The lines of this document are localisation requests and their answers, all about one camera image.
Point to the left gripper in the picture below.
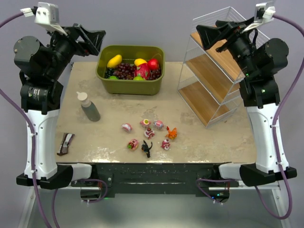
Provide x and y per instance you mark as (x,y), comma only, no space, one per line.
(77,38)

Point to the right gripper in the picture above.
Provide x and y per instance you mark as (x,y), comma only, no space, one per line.
(228,34)

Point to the pink toy white belly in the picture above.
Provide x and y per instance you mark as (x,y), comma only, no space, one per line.
(127,127)

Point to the pink toy green top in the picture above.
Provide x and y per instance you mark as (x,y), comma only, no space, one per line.
(145,123)

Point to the pink toy blue trim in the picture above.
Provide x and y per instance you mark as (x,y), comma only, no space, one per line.
(158,124)

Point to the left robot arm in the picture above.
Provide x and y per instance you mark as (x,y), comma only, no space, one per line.
(40,68)

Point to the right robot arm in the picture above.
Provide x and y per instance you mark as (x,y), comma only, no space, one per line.
(260,94)

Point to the olive green plastic bin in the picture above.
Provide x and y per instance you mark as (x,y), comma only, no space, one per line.
(129,53)

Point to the yellow mango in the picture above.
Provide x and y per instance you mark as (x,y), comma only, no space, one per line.
(114,62)

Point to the dark blue grape bunch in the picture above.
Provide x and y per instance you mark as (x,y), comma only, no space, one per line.
(109,72)

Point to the purple grape bunch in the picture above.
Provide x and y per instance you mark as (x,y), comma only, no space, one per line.
(125,71)

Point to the yellow lemon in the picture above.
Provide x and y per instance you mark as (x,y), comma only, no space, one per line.
(139,61)

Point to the green pear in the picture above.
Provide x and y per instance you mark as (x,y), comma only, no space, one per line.
(138,78)

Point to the pink dragon fruit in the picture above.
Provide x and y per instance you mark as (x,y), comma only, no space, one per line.
(142,71)

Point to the red apple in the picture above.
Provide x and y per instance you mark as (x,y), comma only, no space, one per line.
(153,64)

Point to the grey bottle beige cap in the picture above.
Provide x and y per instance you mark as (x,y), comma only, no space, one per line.
(88,107)

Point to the brown snack bar wrapper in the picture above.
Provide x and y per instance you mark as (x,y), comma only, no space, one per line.
(65,143)

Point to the orange fox toy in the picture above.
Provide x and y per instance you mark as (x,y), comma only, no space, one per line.
(171,134)

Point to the pink strawberry cake toy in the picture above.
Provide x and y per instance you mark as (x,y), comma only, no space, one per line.
(149,133)

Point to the pink bear strawberry toy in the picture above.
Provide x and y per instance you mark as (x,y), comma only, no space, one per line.
(133,144)

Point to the pink red bear toy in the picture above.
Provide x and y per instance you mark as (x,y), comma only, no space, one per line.
(165,144)

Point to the black cat toy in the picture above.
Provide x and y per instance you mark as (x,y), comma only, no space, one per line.
(146,149)

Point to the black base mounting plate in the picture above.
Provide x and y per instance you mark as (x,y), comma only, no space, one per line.
(155,178)

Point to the white wire wooden shelf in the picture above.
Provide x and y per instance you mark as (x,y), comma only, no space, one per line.
(209,81)

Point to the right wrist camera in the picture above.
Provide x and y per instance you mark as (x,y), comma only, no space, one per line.
(264,13)

